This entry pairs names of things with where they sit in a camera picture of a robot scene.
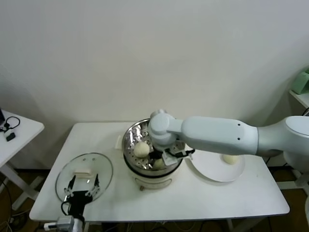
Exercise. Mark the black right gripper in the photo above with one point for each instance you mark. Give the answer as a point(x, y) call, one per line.
point(155, 154)

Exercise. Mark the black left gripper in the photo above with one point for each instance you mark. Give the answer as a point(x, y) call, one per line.
point(78, 201)

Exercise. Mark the white steamed baozi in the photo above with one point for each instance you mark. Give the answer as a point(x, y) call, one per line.
point(230, 159)
point(158, 164)
point(141, 149)

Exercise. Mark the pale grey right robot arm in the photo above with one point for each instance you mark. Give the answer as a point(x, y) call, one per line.
point(217, 135)

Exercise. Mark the steel steamer pot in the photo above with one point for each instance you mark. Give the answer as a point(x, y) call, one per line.
point(149, 180)

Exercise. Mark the stainless steel steamer basket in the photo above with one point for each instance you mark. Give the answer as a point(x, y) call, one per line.
point(130, 137)

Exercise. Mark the round glass pot lid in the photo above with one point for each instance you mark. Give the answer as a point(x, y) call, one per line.
point(105, 166)

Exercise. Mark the white round plate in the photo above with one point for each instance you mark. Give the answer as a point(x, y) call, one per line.
point(212, 169)

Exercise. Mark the white side table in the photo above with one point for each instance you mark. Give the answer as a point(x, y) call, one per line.
point(26, 130)

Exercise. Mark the small black device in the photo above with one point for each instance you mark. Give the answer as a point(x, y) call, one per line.
point(11, 137)

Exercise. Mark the dark blue device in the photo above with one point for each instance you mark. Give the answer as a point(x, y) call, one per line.
point(2, 116)

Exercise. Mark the pale green box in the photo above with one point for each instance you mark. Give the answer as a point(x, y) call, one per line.
point(301, 83)

